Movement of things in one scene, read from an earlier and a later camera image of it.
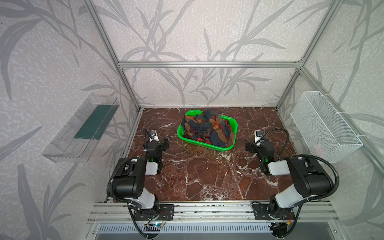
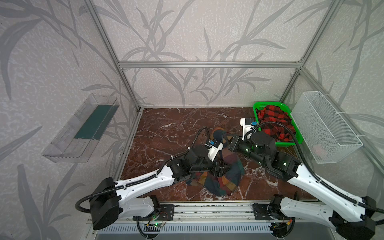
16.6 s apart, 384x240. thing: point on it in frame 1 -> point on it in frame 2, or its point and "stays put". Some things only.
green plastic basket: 203,144 -> 298,138
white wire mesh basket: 321,131 stays put
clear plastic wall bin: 80,135 stays put
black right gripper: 257,147 -> 233,144
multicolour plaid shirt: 208,126 -> 224,186
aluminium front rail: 122,212 stays put
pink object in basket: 319,150 stays put
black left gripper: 154,147 -> 214,162
